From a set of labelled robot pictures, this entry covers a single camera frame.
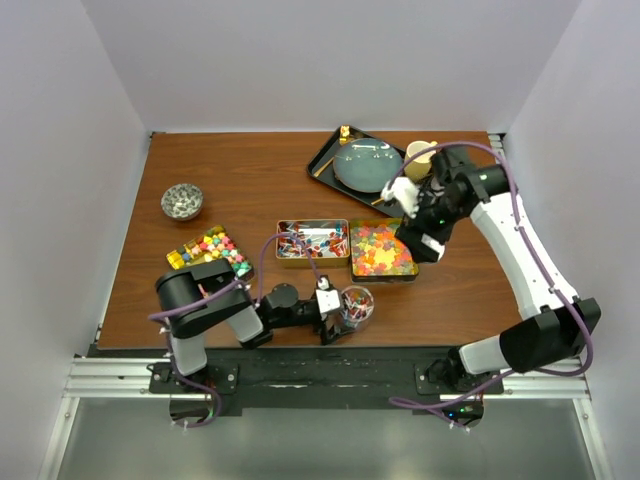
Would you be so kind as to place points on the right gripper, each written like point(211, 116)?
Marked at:
point(412, 234)

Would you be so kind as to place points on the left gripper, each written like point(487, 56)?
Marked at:
point(330, 333)

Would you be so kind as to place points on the clear glass jar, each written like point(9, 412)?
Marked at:
point(358, 307)

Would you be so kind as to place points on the tin of gummy candies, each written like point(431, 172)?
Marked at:
point(377, 256)

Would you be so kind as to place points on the tin of lollipops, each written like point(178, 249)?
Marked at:
point(326, 240)

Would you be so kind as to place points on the tin of star candies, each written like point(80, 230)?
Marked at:
point(214, 244)

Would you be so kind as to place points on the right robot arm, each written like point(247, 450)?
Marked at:
point(439, 186)

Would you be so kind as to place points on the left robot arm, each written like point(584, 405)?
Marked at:
point(195, 299)

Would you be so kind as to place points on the yellow cup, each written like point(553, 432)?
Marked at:
point(420, 167)

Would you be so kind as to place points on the blue-grey plate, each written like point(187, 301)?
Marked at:
point(366, 165)

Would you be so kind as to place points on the black tray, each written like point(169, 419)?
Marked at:
point(321, 169)

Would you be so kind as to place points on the gold spoon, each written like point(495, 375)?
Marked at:
point(344, 134)

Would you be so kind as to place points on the patterned small bowl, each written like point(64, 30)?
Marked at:
point(182, 202)

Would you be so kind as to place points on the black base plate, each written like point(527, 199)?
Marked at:
point(332, 378)

